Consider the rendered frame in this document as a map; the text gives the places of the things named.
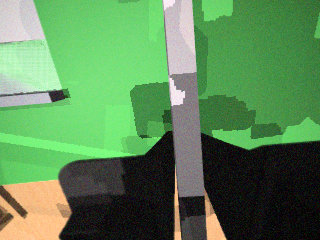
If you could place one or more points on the green flat mat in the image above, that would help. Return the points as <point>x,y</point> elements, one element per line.
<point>258,76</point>

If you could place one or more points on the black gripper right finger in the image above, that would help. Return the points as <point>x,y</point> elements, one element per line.
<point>240,182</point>

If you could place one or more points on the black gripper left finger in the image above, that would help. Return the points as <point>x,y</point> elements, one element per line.
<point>148,177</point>

